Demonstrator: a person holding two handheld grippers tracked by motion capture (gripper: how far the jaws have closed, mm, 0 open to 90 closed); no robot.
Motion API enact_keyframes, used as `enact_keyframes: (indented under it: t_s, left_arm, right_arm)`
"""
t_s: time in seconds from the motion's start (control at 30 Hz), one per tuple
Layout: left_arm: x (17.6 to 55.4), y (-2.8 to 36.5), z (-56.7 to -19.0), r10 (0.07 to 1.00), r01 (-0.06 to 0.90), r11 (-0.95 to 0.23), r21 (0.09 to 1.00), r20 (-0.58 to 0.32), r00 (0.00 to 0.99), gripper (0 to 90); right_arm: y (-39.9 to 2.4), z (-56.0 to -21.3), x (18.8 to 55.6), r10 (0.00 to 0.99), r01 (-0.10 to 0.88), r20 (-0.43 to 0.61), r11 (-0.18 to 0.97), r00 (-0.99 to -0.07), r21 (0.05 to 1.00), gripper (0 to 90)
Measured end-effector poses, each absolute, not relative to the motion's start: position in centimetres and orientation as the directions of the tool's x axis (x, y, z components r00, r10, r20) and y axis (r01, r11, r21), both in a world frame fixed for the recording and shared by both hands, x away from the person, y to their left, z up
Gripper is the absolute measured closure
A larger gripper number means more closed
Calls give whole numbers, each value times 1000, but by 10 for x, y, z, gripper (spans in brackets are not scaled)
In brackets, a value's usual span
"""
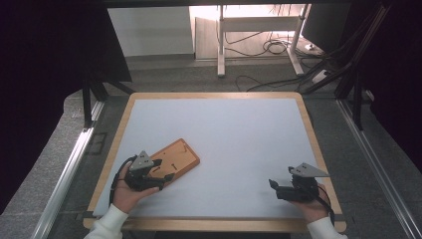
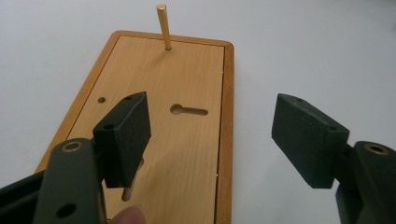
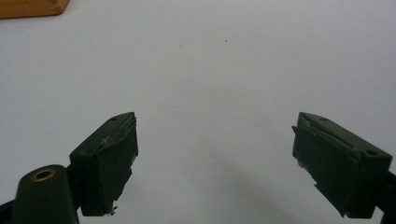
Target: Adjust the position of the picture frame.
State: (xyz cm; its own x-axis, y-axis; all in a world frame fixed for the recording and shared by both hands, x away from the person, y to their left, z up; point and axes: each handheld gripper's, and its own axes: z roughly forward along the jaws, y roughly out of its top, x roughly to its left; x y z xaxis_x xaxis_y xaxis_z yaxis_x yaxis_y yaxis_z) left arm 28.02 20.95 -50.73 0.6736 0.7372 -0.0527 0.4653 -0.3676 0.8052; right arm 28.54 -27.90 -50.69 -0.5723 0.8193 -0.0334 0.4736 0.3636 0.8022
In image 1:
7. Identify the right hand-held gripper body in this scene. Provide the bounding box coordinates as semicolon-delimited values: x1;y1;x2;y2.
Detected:
276;162;330;203

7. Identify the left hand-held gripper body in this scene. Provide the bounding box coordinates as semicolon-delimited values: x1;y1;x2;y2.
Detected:
124;150;165;192

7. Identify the wooden photo frame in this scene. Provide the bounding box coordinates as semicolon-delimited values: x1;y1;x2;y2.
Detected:
147;137;201;183

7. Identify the person's right hand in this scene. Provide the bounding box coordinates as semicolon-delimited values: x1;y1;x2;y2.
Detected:
292;183;333;224

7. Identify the person's left hand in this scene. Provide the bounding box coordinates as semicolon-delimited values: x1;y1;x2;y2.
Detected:
111;162;161;214

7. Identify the dark floor hatch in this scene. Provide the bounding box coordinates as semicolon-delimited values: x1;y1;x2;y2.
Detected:
87;131;108;155

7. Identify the white table mat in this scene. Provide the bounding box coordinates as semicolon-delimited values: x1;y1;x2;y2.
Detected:
93;98;332;220

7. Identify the black metal stand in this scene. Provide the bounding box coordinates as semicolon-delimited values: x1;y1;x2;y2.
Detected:
81;71;135;128
300;3;392;131

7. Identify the white power strip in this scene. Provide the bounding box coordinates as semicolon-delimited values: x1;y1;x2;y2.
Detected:
312;69;331;85

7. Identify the dark curtain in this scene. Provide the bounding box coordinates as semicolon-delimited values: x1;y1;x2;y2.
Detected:
347;0;422;173
0;0;133;213

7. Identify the dark monitor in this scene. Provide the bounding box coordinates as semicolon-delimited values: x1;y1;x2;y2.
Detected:
301;3;352;54

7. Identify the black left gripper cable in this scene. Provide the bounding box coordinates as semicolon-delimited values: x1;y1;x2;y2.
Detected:
108;154;138;207

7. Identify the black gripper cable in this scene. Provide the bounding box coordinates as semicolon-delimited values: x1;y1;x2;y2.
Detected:
313;185;336;227
108;154;138;207

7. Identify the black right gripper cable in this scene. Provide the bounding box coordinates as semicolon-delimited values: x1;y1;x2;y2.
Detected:
313;185;336;227

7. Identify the aluminium floor rail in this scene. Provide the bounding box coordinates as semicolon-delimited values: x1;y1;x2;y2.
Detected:
336;99;422;239
31;101;106;239

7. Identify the long black floor cable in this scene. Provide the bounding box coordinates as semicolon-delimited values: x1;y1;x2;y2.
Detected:
234;74;313;94

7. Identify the white wall panel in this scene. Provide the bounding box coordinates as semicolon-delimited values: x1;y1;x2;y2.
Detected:
107;6;195;58

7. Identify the black cable bundle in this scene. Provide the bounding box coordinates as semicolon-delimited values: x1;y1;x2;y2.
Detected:
223;31;319;58

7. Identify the white desk frame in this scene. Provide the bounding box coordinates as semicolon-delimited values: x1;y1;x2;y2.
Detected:
216;3;312;79

